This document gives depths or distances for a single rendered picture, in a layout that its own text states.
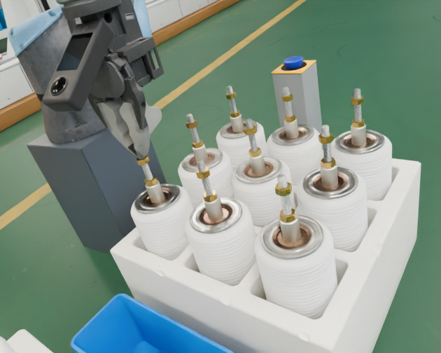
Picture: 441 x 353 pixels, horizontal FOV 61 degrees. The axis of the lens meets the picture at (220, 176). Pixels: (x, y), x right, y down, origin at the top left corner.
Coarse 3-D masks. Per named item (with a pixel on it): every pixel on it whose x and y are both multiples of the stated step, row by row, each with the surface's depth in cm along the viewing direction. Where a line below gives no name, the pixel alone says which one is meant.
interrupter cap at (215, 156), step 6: (210, 150) 69; (216, 150) 68; (186, 156) 69; (192, 156) 69; (210, 156) 68; (216, 156) 67; (222, 156) 66; (186, 162) 67; (192, 162) 67; (210, 162) 65; (216, 162) 64; (186, 168) 65; (192, 168) 65; (210, 168) 64
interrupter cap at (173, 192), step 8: (160, 184) 63; (168, 184) 62; (144, 192) 62; (168, 192) 61; (176, 192) 60; (136, 200) 60; (144, 200) 60; (168, 200) 58; (176, 200) 58; (136, 208) 58; (144, 208) 58; (152, 208) 57; (160, 208) 57
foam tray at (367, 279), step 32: (416, 192) 65; (384, 224) 54; (416, 224) 71; (128, 256) 61; (192, 256) 58; (352, 256) 50; (384, 256) 53; (160, 288) 59; (192, 288) 52; (224, 288) 51; (256, 288) 51; (352, 288) 46; (384, 288) 57; (192, 320) 59; (224, 320) 52; (256, 320) 46; (288, 320) 44; (320, 320) 44; (352, 320) 45; (256, 352) 52; (288, 352) 46; (320, 352) 42; (352, 352) 47
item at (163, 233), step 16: (176, 208) 57; (192, 208) 62; (144, 224) 57; (160, 224) 57; (176, 224) 58; (144, 240) 60; (160, 240) 58; (176, 240) 59; (160, 256) 61; (176, 256) 60
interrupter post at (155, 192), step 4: (156, 184) 58; (148, 188) 58; (152, 188) 58; (156, 188) 58; (160, 188) 59; (148, 192) 58; (152, 192) 58; (156, 192) 58; (160, 192) 59; (152, 196) 58; (156, 196) 58; (160, 196) 59; (152, 200) 59; (156, 200) 59; (160, 200) 59
